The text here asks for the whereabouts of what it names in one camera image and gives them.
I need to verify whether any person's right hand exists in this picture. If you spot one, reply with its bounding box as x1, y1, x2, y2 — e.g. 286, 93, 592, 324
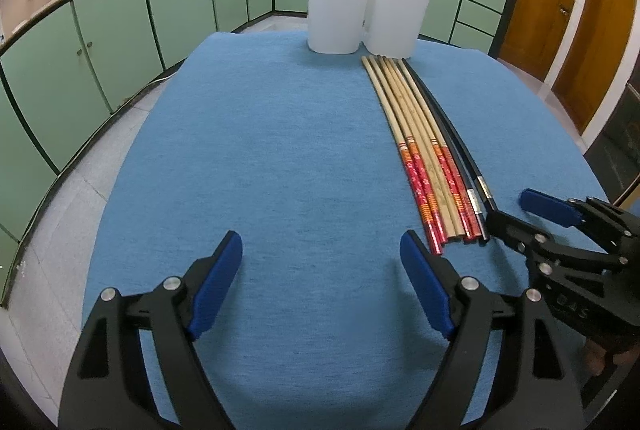
582, 342, 634, 377

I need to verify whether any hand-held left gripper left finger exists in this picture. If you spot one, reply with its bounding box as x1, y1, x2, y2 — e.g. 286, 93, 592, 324
59, 230, 244, 430

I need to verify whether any white double chopstick holder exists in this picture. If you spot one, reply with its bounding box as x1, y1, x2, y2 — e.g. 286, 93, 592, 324
306, 0, 437, 60

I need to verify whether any red-ended bamboo chopstick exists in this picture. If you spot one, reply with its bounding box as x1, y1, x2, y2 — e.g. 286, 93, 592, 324
361, 56, 445, 256
369, 55, 449, 246
395, 56, 478, 243
389, 56, 472, 245

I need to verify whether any blue tablecloth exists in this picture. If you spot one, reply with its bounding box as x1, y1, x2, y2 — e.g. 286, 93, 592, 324
80, 30, 613, 430

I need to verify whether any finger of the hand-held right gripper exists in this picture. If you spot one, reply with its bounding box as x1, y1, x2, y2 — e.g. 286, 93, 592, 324
519, 189, 640, 262
485, 209, 628, 275

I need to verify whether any row of green kitchen cabinets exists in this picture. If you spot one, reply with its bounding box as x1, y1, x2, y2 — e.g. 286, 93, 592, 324
0, 0, 518, 306

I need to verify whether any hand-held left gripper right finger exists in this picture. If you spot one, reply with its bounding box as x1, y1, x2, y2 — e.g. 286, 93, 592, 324
399, 230, 586, 430

